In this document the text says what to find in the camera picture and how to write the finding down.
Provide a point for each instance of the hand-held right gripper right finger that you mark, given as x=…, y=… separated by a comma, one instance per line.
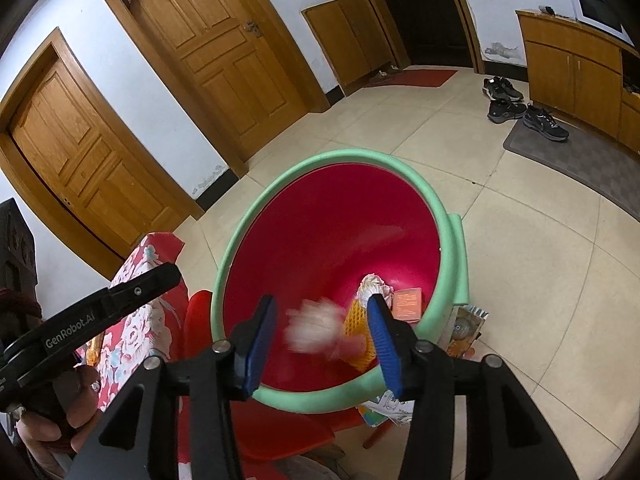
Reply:
x=385, y=350

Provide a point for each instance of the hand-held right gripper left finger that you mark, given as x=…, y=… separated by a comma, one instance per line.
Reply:
x=260, y=350

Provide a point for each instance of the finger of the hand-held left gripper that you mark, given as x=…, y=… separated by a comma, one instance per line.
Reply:
x=145, y=285

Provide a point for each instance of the yellow foam fruit net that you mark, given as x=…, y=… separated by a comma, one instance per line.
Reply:
x=357, y=320

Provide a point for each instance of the orange cardboard box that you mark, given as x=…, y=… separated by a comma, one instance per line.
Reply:
x=407, y=305

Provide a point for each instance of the white tissue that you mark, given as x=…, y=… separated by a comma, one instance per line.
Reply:
x=315, y=325

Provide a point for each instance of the red bucket with green rim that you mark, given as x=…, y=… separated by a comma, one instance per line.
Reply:
x=325, y=210

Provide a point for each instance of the person's left hand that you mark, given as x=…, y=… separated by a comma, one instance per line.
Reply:
x=82, y=410

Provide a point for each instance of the red floral tablecloth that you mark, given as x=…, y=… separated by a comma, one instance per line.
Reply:
x=145, y=270

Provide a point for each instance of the white printed plastic bag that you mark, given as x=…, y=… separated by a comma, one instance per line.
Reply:
x=385, y=410

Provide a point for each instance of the red plastic chair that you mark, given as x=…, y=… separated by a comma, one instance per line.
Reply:
x=280, y=430

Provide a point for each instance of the printed paper bag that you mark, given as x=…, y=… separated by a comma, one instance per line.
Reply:
x=465, y=330

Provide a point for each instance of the wooden panel door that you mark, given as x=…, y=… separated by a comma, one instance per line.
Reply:
x=85, y=160

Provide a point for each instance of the black sneaker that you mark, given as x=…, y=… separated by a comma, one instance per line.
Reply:
x=546, y=124
x=502, y=88
x=507, y=111

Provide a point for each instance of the grey floor mat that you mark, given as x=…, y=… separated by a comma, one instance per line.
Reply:
x=575, y=160

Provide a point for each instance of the red doormat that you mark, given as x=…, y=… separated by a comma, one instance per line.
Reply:
x=415, y=78

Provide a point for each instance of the black entrance door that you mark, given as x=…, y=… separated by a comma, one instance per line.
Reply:
x=425, y=20

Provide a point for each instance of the wooden sideboard cabinet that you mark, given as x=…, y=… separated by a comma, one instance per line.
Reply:
x=575, y=70

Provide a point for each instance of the white microwave oven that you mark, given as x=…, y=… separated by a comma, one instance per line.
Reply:
x=600, y=10

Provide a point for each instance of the low wooden wall cabinet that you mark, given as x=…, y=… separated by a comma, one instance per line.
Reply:
x=350, y=40

